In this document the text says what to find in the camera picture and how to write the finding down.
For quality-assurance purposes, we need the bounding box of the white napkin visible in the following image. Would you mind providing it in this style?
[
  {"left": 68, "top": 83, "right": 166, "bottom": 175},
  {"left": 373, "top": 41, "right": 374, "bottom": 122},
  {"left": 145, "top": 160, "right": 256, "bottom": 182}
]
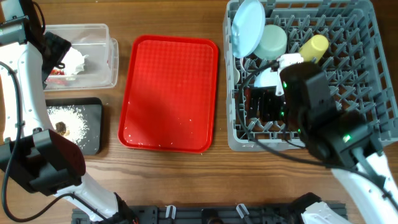
[{"left": 62, "top": 47, "right": 88, "bottom": 76}]

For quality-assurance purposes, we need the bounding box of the red snack wrapper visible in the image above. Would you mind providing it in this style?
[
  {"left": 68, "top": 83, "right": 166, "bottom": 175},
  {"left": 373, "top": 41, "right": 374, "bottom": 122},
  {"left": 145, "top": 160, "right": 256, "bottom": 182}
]
[{"left": 45, "top": 68, "right": 67, "bottom": 86}]

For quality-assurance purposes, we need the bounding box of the green bowl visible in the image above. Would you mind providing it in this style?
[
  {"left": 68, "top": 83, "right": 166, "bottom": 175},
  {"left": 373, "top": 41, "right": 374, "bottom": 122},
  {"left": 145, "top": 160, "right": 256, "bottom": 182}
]
[{"left": 254, "top": 24, "right": 287, "bottom": 60}]

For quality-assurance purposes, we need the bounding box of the yellow plastic cup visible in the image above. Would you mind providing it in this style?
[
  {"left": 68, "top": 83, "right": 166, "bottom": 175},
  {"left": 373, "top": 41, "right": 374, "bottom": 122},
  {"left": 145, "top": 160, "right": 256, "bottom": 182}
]
[{"left": 299, "top": 35, "right": 329, "bottom": 63}]

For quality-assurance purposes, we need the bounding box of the light blue plate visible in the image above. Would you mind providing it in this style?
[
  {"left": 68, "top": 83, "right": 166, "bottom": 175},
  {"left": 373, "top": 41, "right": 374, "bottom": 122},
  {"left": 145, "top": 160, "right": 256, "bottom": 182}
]
[{"left": 231, "top": 0, "right": 266, "bottom": 58}]

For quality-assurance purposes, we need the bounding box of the light blue bowl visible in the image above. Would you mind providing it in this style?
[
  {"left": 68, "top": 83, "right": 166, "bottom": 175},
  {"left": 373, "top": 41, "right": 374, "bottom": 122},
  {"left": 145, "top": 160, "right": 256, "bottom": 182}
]
[{"left": 254, "top": 68, "right": 280, "bottom": 88}]

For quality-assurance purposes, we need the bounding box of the white plastic spoon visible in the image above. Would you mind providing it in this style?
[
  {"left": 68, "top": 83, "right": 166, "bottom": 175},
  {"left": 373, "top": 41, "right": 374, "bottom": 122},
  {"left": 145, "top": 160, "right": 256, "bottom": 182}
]
[{"left": 233, "top": 62, "right": 241, "bottom": 85}]

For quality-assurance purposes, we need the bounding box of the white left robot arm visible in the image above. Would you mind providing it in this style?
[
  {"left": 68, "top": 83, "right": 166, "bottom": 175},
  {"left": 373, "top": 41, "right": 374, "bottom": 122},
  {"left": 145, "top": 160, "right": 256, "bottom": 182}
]
[{"left": 1, "top": 1, "right": 138, "bottom": 223}]

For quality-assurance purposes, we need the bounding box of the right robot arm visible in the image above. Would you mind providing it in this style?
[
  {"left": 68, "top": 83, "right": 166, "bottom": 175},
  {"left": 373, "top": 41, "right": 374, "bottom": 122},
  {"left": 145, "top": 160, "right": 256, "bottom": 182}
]
[{"left": 259, "top": 62, "right": 397, "bottom": 223}]

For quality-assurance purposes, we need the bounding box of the grey dishwasher rack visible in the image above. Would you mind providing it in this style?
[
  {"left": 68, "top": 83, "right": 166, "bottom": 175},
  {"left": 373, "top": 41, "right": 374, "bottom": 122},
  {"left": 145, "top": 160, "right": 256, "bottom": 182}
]
[{"left": 223, "top": 1, "right": 397, "bottom": 152}]

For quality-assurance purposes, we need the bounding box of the clear plastic bin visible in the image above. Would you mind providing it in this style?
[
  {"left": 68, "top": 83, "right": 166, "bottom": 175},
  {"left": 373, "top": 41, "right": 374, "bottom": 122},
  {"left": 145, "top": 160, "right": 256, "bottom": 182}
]
[{"left": 45, "top": 24, "right": 119, "bottom": 91}]

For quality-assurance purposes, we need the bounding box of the black tray bin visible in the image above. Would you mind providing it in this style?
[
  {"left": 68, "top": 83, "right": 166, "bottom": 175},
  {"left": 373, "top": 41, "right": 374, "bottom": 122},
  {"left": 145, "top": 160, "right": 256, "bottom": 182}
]
[{"left": 46, "top": 97, "right": 103, "bottom": 156}]

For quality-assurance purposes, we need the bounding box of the red plastic tray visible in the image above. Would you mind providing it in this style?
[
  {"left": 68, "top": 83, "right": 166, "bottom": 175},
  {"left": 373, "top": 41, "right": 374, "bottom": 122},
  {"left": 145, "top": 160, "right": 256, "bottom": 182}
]
[{"left": 118, "top": 35, "right": 219, "bottom": 154}]

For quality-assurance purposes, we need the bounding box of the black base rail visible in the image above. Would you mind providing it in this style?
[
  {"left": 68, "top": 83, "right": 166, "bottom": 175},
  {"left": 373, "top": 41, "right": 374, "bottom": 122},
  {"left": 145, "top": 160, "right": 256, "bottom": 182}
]
[{"left": 70, "top": 202, "right": 348, "bottom": 224}]

